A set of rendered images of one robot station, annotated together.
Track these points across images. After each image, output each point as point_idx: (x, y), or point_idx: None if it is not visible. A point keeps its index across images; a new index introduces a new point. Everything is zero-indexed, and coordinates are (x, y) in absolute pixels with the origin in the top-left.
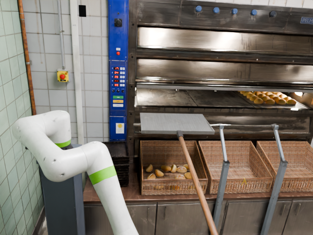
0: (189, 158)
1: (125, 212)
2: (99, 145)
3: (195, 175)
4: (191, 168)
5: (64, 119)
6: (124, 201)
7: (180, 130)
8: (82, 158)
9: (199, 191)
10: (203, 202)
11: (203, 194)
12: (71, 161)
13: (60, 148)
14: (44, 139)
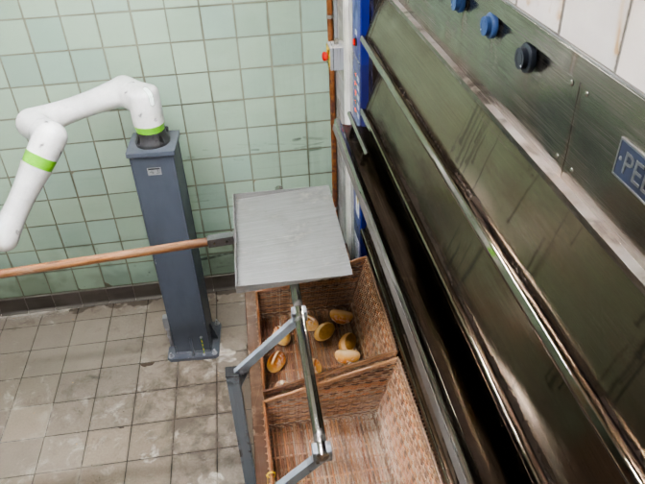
0: (125, 252)
1: (10, 202)
2: (40, 126)
3: (78, 259)
4: (96, 254)
5: (130, 96)
6: (19, 193)
7: (229, 235)
8: (27, 126)
9: (38, 263)
10: (15, 267)
11: (31, 267)
12: (21, 122)
13: (49, 110)
14: (69, 99)
